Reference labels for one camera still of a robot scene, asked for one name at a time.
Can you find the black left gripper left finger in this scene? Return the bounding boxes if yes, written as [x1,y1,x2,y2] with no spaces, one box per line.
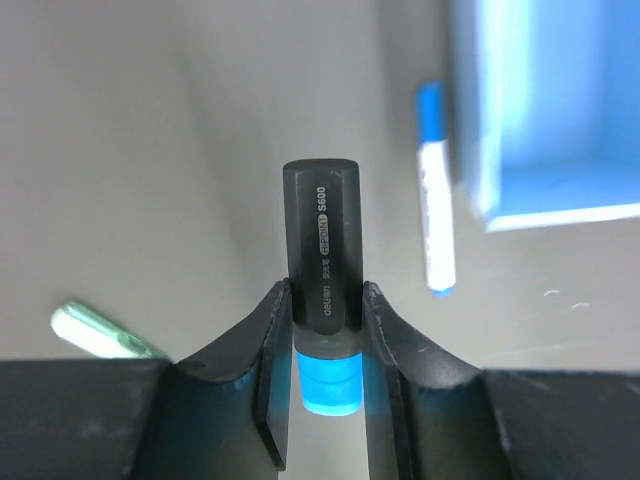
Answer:
[1,280,293,479]

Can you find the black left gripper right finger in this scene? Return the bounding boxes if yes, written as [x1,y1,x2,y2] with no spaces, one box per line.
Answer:
[362,282,639,479]

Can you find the black highlighter blue cap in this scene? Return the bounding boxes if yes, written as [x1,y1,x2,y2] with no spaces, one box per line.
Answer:
[283,159,363,417]

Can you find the blue drawer bin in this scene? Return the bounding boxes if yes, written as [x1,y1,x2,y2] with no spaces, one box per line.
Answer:
[449,1,639,231]

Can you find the white marker pink cap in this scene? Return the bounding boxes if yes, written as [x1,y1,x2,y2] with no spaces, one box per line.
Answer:
[50,301,169,359]

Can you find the white marker blue cap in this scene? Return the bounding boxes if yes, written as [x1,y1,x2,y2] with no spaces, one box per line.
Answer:
[414,82,457,297]

